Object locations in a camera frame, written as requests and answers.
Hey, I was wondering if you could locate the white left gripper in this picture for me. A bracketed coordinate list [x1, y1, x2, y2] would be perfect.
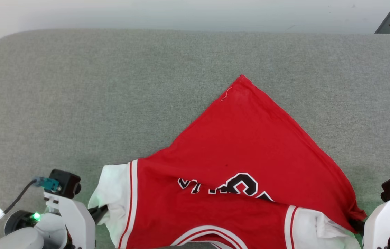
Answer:
[43, 192, 109, 249]

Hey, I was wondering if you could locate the red and white basketball jersey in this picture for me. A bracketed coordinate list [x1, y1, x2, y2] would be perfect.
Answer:
[88, 74, 368, 249]

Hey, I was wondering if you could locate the teal left camera connector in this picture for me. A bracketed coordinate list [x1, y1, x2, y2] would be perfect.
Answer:
[32, 176, 61, 193]

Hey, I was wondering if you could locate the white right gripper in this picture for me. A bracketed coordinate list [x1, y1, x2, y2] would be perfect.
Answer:
[349, 199, 390, 249]

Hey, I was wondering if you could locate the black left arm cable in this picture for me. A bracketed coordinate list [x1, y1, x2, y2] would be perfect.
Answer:
[0, 179, 38, 243]

